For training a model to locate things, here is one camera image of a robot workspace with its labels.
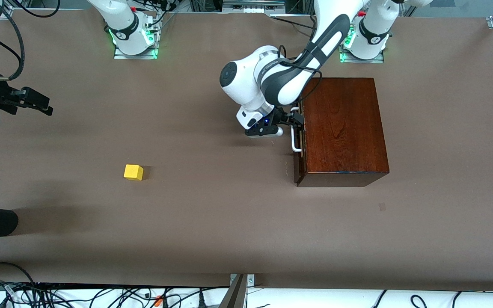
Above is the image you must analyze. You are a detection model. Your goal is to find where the wooden drawer with white handle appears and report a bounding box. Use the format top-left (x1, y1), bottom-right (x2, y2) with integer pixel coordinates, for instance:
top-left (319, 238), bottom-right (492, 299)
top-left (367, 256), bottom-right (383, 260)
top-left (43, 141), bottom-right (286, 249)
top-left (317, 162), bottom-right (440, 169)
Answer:
top-left (291, 102), bottom-right (307, 172)

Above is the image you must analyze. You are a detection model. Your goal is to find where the thin black table cable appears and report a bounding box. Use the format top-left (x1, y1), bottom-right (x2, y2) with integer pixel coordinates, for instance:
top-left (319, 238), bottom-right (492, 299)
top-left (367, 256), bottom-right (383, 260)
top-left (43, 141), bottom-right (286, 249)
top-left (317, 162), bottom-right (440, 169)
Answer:
top-left (270, 15), bottom-right (315, 31)

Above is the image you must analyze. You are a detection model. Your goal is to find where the aluminium profile bracket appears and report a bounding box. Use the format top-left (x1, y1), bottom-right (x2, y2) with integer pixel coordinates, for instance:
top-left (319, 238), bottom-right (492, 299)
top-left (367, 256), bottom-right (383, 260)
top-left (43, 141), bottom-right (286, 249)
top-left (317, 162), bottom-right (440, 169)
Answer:
top-left (219, 274), bottom-right (255, 308)

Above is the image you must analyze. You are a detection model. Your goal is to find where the dark wooden cabinet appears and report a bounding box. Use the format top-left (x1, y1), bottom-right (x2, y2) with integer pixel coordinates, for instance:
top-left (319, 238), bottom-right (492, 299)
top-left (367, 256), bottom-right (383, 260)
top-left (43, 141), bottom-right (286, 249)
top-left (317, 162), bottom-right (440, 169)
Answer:
top-left (294, 77), bottom-right (390, 188)

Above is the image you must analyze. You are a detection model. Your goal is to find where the yellow block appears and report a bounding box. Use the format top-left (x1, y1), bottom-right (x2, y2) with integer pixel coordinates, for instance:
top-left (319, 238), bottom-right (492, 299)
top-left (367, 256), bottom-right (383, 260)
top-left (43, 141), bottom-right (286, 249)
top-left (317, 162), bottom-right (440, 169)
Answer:
top-left (123, 164), bottom-right (144, 181)

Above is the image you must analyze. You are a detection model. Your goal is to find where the black looped cable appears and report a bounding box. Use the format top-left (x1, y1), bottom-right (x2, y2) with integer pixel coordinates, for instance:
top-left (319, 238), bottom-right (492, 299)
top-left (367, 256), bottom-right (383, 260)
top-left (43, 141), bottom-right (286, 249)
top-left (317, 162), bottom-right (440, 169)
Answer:
top-left (0, 262), bottom-right (37, 285)

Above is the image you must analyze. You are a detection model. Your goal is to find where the aluminium frame rail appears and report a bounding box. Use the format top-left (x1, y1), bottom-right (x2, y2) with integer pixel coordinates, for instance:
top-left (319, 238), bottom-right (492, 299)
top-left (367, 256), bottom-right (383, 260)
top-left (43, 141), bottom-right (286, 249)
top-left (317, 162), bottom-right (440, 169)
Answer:
top-left (0, 0), bottom-right (31, 18)

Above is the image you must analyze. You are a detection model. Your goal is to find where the white power strip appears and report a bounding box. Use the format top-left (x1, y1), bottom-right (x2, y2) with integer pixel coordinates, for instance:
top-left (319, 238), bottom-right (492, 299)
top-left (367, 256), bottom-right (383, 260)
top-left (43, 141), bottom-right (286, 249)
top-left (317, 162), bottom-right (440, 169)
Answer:
top-left (222, 0), bottom-right (286, 14)

